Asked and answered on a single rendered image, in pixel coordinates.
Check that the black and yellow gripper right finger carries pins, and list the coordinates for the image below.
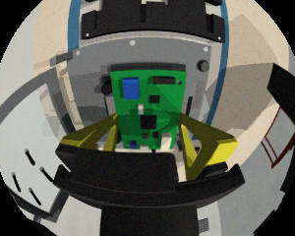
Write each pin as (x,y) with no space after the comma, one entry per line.
(217,146)

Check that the green circuit board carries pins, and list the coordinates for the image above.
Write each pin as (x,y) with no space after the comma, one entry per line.
(148,104)

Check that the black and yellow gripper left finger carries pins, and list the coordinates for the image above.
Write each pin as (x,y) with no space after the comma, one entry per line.
(88,136)

